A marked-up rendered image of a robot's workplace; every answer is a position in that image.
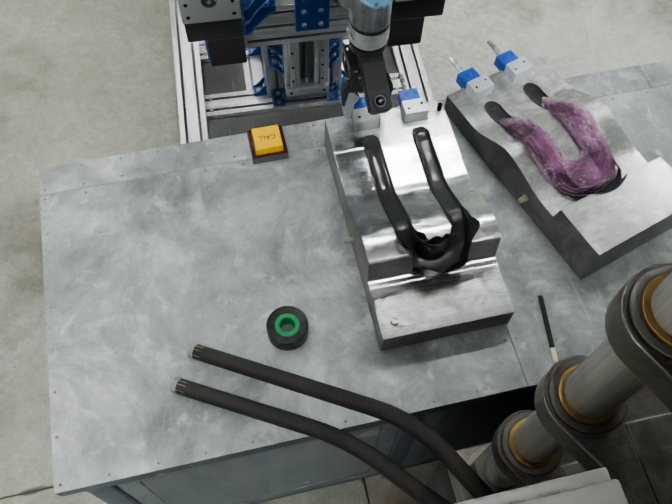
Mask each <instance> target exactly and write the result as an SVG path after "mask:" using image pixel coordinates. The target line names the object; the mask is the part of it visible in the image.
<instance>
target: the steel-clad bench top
mask: <svg viewBox="0 0 672 504"><path fill-rule="evenodd" d="M562 79H563V80H564V81H565V82H566V83H567V84H568V85H570V86H571V87H573V88H575V89H577V90H579V91H581V92H584V93H586V94H589V95H591V96H593V97H595V98H597V99H599V100H600V101H601V102H603V103H604V104H605V105H606V107H607V108H608V109H609V110H610V111H611V113H612V114H613V116H614V117H615V119H616V120H617V122H618V123H619V125H620V126H621V128H622V129H623V131H624V133H625V134H626V136H627V137H628V139H629V140H630V142H631V143H632V145H633V146H634V147H635V149H636V150H637V151H638V152H639V153H640V154H641V156H642V157H643V158H644V159H645V160H646V161H647V162H648V163H649V162H651V161H653V160H655V159H656V158H658V157H661V158H662V159H663V160H664V161H665V163H666V164H667V165H668V166H669V167H670V168H671V169H672V60H666V61H660V62H655V63H649V64H643V65H637V66H631V67H626V68H620V69H614V70H608V71H602V72H597V73H591V74H585V75H579V76H573V77H568V78H562ZM447 117H448V116H447ZM448 119H449V122H450V125H451V127H452V130H453V134H454V137H455V139H456V142H457V145H458V148H459V151H460V154H461V156H462V159H463V162H464V165H465V168H466V170H467V173H468V176H469V178H470V180H471V181H472V183H473V185H474V186H475V188H476V189H477V190H478V192H479V193H480V194H481V196H482V197H483V198H484V200H485V201H486V202H487V204H488V205H489V207H490V209H491V210H492V212H493V214H494V217H495V219H496V222H497V225H498V228H499V231H500V234H501V240H500V243H499V246H498V249H497V252H496V260H497V265H498V268H499V270H500V273H501V276H502V278H503V281H504V284H505V286H506V289H507V292H508V294H509V297H510V300H511V302H512V305H513V308H514V310H515V313H514V314H513V316H512V317H511V319H510V321H509V322H508V324H503V325H498V326H494V327H489V328H484V329H480V330H475V331H470V332H466V333H461V334H456V335H452V336H447V337H442V338H438V339H433V340H429V341H424V342H419V343H415V344H410V345H405V346H401V347H396V348H391V349H387V350H382V351H381V349H380V346H379V342H378V338H377V335H376V331H375V327H374V324H373V320H372V316H371V313H370V309H369V305H368V302H367V298H366V294H365V291H364V287H363V283H362V280H361V276H360V272H359V269H358V265H357V261H356V258H355V254H354V250H353V247H352V243H346V244H345V243H344V240H343V239H344V238H347V237H349V232H348V228H347V225H346V221H345V218H344V214H343V210H342V207H341V203H340V199H339V196H338V192H337V188H336V185H335V181H334V177H333V174H332V170H331V166H330V163H329V159H328V155H327V152H326V148H325V120H326V119H324V120H318V121H312V122H306V123H300V124H295V125H289V126H283V127H282V128H283V132H284V136H285V140H286V144H287V149H288V153H289V158H286V159H281V160H275V161H270V162H264V163H258V164H253V160H252V156H251V151H250V146H249V142H248V137H247V133H242V134H237V135H231V136H225V137H219V138H213V139H208V140H202V141H196V142H190V143H184V144H178V145H173V146H167V147H161V148H155V149H149V150H144V151H138V152H132V153H126V154H120V155H115V156H109V157H103V158H97V159H91V160H86V161H80V162H74V163H68V164H62V165H57V166H51V167H45V168H39V169H38V170H39V191H40V212H41V233H42V253H43V274H44V295H45V316H46V337H47V358H48V379H49V399H50V420H51V441H52V462H53V483H54V494H57V493H62V492H66V491H71V490H75V489H80V488H84V487H88V486H93V485H97V484H102V483H106V482H110V481H115V480H119V479H124V478H128V477H132V476H137V475H141V474H146V473H150V472H155V471H159V470H163V469H168V468H172V467H177V466H181V465H185V464H190V463H194V462H199V461H203V460H208V459H212V458H216V457H221V456H225V455H230V454H234V453H238V452H243V451H247V450H252V449H256V448H260V447H265V446H269V445H274V444H278V443H283V442H287V441H291V440H296V439H300V438H305V437H309V436H308V435H304V434H301V433H298V432H295V431H292V430H289V429H286V428H282V427H279V426H276V425H273V424H270V423H267V422H264V421H260V420H257V419H254V418H251V417H248V416H245V415H242V414H238V413H235V412H232V411H229V410H226V409H223V408H220V407H217V406H213V405H210V404H207V403H204V402H201V401H198V400H195V399H191V398H188V397H185V396H182V395H179V394H176V393H173V392H171V390H170V387H171V383H172V381H173V379H174V378H176V377H179V378H182V379H185V380H189V381H192V382H195V383H198V384H202V385H205V386H208V387H211V388H214V389H218V390H221V391H224V392H227V393H230V394H234V395H237V396H240V397H243V398H247V399H250V400H253V401H256V402H259V403H263V404H266V405H269V406H272V407H276V408H279V409H282V410H285V411H288V412H292V413H295V414H298V415H301V416H304V417H308V418H311V419H314V420H317V421H320V422H323V423H326V424H328V425H331V426H333V427H336V428H338V429H344V428H349V427H353V426H358V425H362V424H366V423H371V422H375V421H380V419H378V418H375V417H372V416H369V415H366V414H363V413H360V412H357V411H353V410H350V409H347V408H344V407H341V406H338V405H335V404H332V403H329V402H326V401H322V400H319V399H316V398H313V397H310V396H307V395H304V394H301V393H298V392H294V391H291V390H288V389H285V388H282V387H279V386H276V385H273V384H270V383H266V382H263V381H260V380H257V379H254V378H251V377H248V376H245V375H242V374H238V373H235V372H232V371H229V370H226V369H223V368H220V367H217V366H214V365H210V364H207V363H204V362H201V361H198V360H195V359H192V358H189V357H188V349H189V347H190V345H191V344H192V343H197V344H200V345H203V346H207V347H210V348H213V349H216V350H219V351H223V352H226V353H229V354H232V355H235V356H239V357H242V358H245V359H248V360H251V361H255V362H258V363H261V364H264V365H267V366H271V367H274V368H277V369H280V370H284V371H287V372H290V373H293V374H296V375H300V376H303V377H306V378H309V379H312V380H316V381H319V382H322V383H325V384H328V385H332V386H335V387H338V388H341V389H344V390H348V391H351V392H354V393H357V394H361V395H364V396H367V397H370V398H373V399H376V400H379V401H382V402H385V403H388V404H390V405H392V406H395V407H397V408H399V409H401V410H403V411H405V412H407V413H409V414H410V413H415V412H419V411H424V410H428V409H433V408H437V407H441V406H446V405H450V404H455V403H459V402H463V401H468V400H472V399H477V398H481V397H486V396H490V395H494V394H499V393H503V392H508V391H512V390H516V389H521V388H525V387H530V386H534V385H537V384H538V383H539V381H540V380H541V378H542V377H543V376H544V374H545V373H546V372H547V371H548V370H549V369H550V368H551V366H552V365H554V364H555V363H556V362H553V360H552V356H551V351H550V347H549V343H548V338H547V334H546V330H545V325H544V321H543V317H542V312H541V308H540V304H539V299H538V296H541V295H542V296H543V299H544V303H545V307H546V312H547V316H548V320H549V324H550V329H551V333H552V337H553V341H554V346H555V350H556V354H557V358H558V361H559V360H560V359H563V358H566V357H568V356H574V355H585V356H589V355H590V354H591V353H592V352H593V351H594V350H595V349H596V348H597V347H598V346H599V345H600V344H601V343H602V342H603V341H604V340H605V339H606V338H607V334H606V330H605V314H606V311H607V308H608V304H609V303H610V301H611V300H612V298H613V297H614V295H615V294H616V293H617V292H618V291H619V289H620V288H621V287H622V286H623V285H624V284H625V283H626V281H627V280H628V279H629V278H630V277H631V276H632V275H633V274H635V273H636V272H637V271H639V270H640V269H641V268H644V267H647V266H650V265H653V264H658V263H672V228H671V229H669V230H667V231H666V232H664V233H662V234H660V235H659V236H657V237H655V238H653V239H652V240H650V241H648V242H646V243H645V244H643V245H641V246H639V247H638V248H636V249H634V250H632V251H631V252H629V253H627V254H625V255H624V256H622V257H620V258H619V259H617V260H615V261H613V262H612V263H610V264H608V265H606V266H605V267H603V268H601V269H599V270H598V271H596V272H594V273H592V274H591V275H589V276H587V277H585V278H584V279H582V280H580V278H579V277H578V276H577V275H576V273H575V272H574V271H573V270H572V269H571V267H570V266H569V265H568V264H567V262H566V261H565V260H564V259H563V257H562V256H561V255H560V254H559V252H558V251H557V250H556V249H555V248H554V246H553V245H552V244H551V243H550V241H549V240H548V239H547V238H546V236H545V235H544V234H543V233H542V232H541V230H540V229H539V228H538V227H537V225H536V224H535V223H534V222H533V220H532V219H531V218H530V217H529V216H528V214H527V213H526V212H525V211H524V209H523V208H522V207H521V206H520V204H519V203H518V202H517V201H516V200H515V198H514V197H513V196H512V195H511V193H510V192H509V191H508V190H507V188H506V187H505V186H504V185H503V183H502V182H501V181H500V180H499V179H498V177H497V176H496V175H495V174H494V172H493V171H492V170H491V169H490V167H489V166H488V165H487V164H486V163H485V161H484V160H483V159H482V158H481V156H480V155H479V154H478V153H477V151H476V150H475V149H474V148H473V147H472V145H471V144H470V143H469V142H468V140H467V139H466V138H465V137H464V135H463V134H462V133H461V132H460V130H459V129H458V128H457V127H456V126H455V124H454V123H453V122H452V121H451V119H450V118H449V117H448ZM308 127H309V128H308ZM309 131H310V132H309ZM310 135H311V136H310ZM313 146H314V147H313ZM282 306H294V307H296V308H298V309H300V310H301V311H302V312H303V313H304V314H305V315H306V317H307V320H308V337H307V339H306V341H305V342H304V344H303V345H301V346H300V347H299V348H297V349H294V350H290V351H285V350H280V349H278V348H276V347H275V346H274V345H272V343H271V342H270V340H269V338H268V334H267V329H266V323H267V319H268V317H269V315H270V314H271V313H272V312H273V311H274V310H275V309H277V308H279V307H282Z"/></svg>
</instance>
